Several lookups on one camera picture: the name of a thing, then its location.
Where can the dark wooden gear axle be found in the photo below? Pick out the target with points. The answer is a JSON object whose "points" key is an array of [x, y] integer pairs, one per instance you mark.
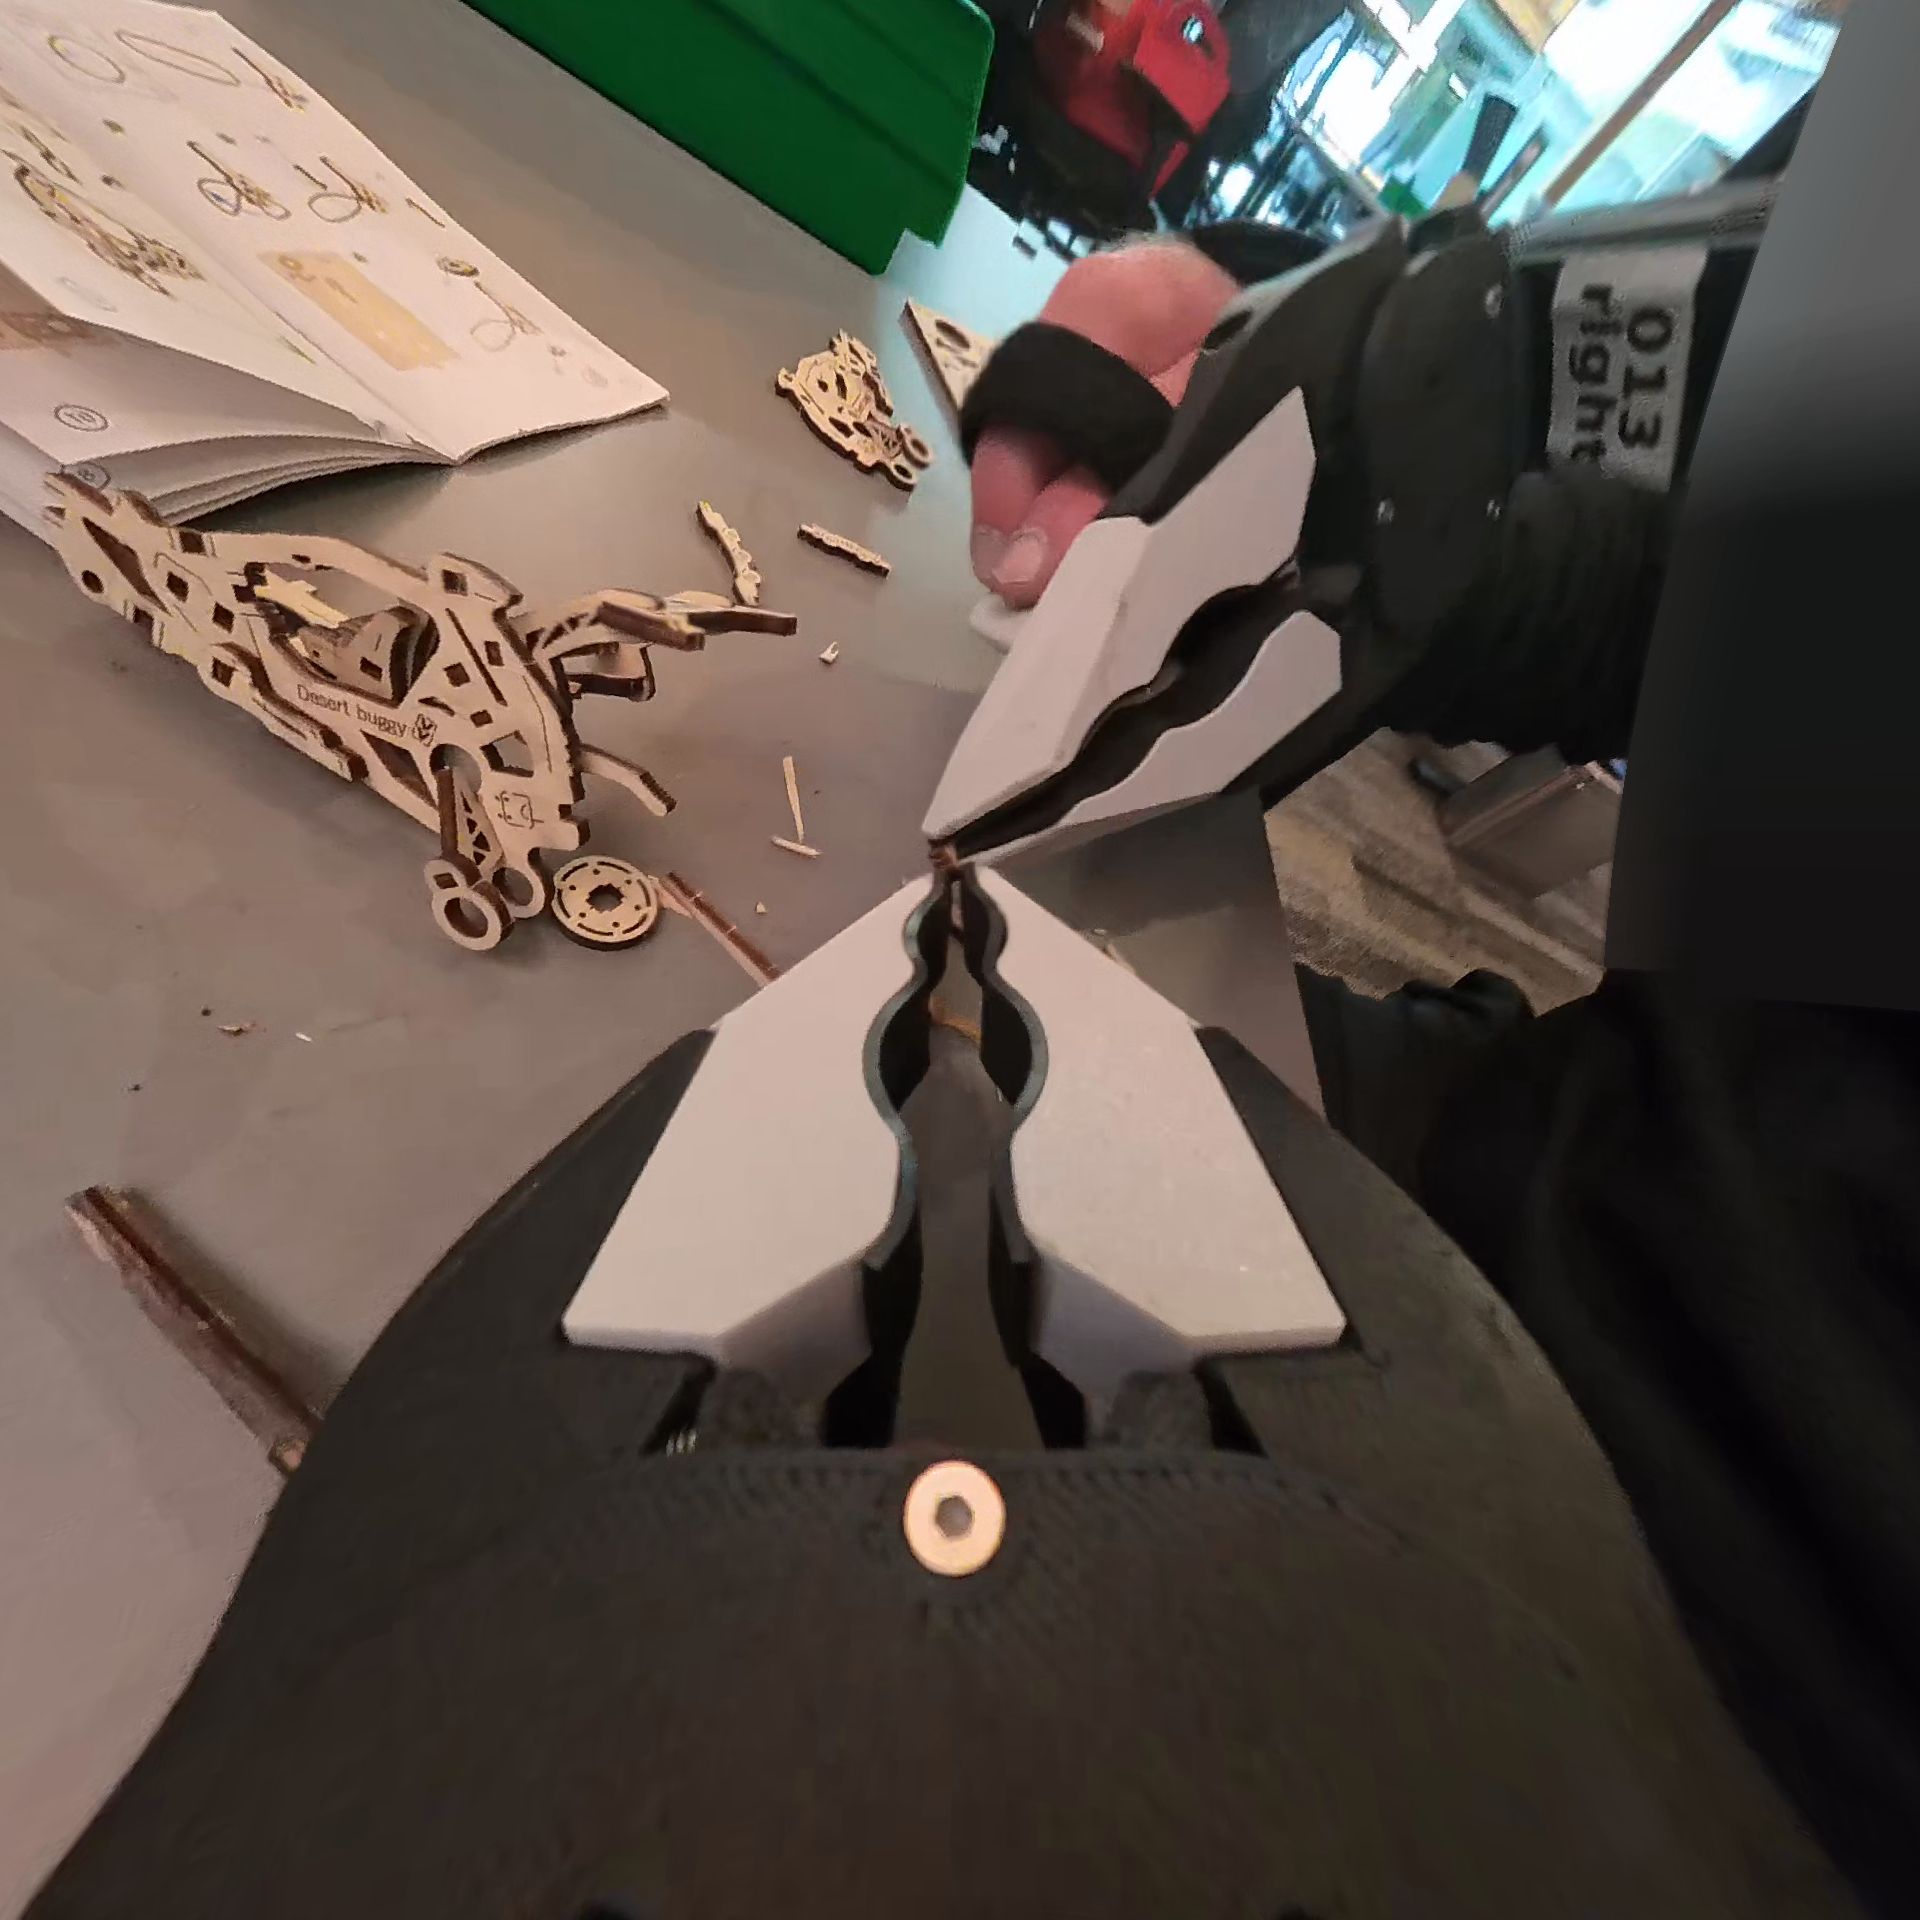
{"points": [[181, 1305]]}

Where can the open instruction booklet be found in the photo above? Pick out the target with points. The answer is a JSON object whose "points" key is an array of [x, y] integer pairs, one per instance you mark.
{"points": [[299, 301]]}

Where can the person's right hand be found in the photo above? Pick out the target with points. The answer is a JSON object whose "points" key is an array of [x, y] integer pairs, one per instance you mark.
{"points": [[1125, 301]]}

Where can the long wooden sliver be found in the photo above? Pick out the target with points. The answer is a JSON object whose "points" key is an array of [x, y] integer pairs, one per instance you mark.
{"points": [[793, 804]]}

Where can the wooden buggy model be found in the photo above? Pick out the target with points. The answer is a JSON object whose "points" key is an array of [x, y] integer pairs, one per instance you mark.
{"points": [[389, 704]]}

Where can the ornate wooden frame part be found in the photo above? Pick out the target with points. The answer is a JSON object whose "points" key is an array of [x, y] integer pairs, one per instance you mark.
{"points": [[848, 413]]}

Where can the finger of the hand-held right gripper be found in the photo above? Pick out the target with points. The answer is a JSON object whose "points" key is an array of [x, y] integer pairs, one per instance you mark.
{"points": [[1109, 630], [1244, 720]]}

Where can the long notched wooden part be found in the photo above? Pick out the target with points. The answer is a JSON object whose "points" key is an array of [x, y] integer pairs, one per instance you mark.
{"points": [[730, 552]]}

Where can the green plastic bin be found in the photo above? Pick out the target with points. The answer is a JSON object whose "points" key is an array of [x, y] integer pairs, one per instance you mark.
{"points": [[780, 107]]}

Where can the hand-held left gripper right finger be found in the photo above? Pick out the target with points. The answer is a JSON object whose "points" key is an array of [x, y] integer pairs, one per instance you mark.
{"points": [[1170, 1184]]}

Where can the engraved wooden part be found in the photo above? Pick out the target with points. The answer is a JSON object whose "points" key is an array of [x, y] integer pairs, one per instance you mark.
{"points": [[844, 549]]}

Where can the wooden sheet piece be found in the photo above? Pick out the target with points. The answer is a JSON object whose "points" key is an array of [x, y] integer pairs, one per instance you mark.
{"points": [[945, 352]]}

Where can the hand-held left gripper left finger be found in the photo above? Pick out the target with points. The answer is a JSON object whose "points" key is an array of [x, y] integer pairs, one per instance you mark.
{"points": [[750, 1184]]}

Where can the round wooden wheel disc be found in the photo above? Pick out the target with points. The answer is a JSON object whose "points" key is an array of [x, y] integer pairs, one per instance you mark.
{"points": [[603, 905]]}

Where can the dark wooden shaft strip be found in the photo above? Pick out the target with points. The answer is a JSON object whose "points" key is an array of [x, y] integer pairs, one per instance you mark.
{"points": [[720, 931]]}

